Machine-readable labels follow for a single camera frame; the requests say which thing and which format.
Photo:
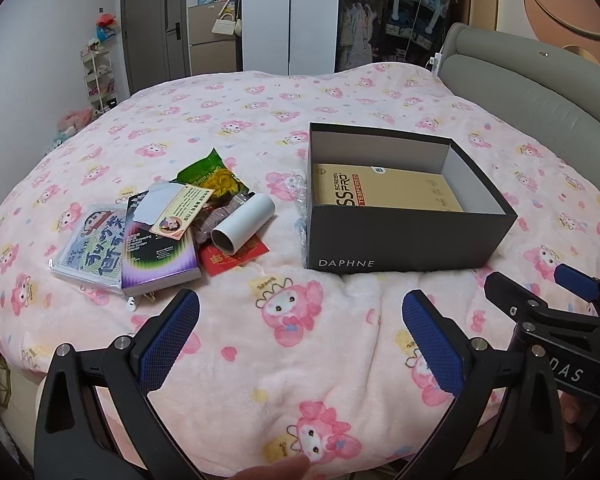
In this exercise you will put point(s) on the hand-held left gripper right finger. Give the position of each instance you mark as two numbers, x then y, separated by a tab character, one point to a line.
432	345

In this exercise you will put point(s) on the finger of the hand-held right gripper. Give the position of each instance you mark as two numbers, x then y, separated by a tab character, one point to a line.
505	292
575	280

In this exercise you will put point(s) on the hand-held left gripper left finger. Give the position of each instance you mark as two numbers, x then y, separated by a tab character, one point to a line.
172	340

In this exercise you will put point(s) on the purple black screen protector box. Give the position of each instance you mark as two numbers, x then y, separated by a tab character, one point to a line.
155	260

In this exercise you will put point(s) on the red envelope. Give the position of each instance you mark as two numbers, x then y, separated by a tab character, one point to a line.
240	257

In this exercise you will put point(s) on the black cardboard shoe box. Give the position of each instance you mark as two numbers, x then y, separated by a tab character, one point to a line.
405	240

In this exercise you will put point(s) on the cartoon bead art kit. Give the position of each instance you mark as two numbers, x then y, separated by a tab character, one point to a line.
87	250

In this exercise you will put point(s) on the yellow cartoon card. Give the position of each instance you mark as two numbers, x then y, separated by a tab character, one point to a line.
187	207

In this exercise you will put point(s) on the white cardboard tube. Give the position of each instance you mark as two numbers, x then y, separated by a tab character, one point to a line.
250	217

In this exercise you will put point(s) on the clear plastic bag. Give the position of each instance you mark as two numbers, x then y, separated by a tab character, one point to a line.
295	187

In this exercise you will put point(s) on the person's right hand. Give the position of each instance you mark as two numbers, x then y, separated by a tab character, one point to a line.
577	425

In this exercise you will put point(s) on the person's left hand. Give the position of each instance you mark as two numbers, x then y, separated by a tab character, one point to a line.
275	467

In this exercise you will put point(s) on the small white plastic piece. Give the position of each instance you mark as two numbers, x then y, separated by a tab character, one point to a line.
130	304

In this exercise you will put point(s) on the brown sachet packet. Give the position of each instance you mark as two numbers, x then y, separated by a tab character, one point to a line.
212	220

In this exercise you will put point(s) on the pink printed blanket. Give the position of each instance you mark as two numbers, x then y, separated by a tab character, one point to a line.
300	320

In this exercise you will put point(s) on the tan screen protector box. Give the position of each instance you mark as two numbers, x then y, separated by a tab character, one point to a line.
390	185

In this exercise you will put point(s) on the yellow candy wrapper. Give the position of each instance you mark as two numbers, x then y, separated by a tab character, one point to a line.
225	182

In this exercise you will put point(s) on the green snack packet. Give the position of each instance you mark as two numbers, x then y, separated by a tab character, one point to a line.
202	167

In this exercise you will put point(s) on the grey green bed headboard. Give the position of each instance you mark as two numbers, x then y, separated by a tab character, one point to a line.
530	90

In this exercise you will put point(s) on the pink plush toy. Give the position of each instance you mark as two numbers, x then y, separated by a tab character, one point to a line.
75	120

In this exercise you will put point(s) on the white shelf rack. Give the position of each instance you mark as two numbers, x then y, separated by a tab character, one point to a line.
100	80

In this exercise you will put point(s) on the beige drawer cabinet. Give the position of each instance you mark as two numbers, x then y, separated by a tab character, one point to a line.
205	45

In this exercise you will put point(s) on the open closet with clothes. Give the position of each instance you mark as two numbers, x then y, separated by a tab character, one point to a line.
360	25

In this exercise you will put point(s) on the dark grey door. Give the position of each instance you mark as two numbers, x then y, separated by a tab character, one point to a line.
150	25

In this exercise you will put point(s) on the white handbag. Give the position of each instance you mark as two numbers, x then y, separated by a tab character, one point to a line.
225	27

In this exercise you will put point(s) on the white wardrobe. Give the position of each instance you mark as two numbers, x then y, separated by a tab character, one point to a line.
290	20

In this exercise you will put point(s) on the white wall charger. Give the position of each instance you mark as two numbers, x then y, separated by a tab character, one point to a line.
435	61

